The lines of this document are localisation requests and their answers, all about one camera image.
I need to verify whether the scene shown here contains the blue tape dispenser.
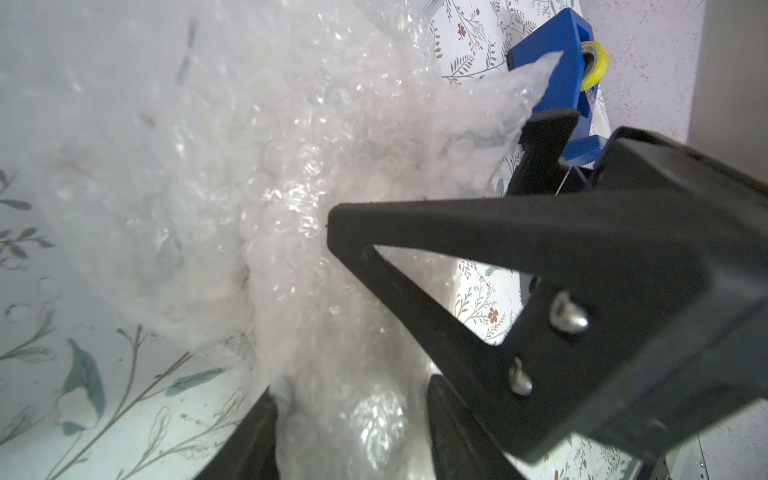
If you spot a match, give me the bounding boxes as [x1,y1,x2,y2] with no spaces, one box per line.
[507,8,610,167]

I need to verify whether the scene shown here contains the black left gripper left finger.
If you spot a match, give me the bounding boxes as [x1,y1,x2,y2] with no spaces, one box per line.
[195,390,280,480]

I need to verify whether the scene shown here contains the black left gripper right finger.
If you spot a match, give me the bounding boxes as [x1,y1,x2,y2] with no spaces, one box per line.
[427,374,524,480]

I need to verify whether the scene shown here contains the clear bubble wrap sheet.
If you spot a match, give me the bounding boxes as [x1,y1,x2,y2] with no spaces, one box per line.
[1,1,561,479]

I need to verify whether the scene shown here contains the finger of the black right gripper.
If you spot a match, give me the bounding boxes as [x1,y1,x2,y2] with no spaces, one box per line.
[327,127,767,461]
[505,108,591,197]

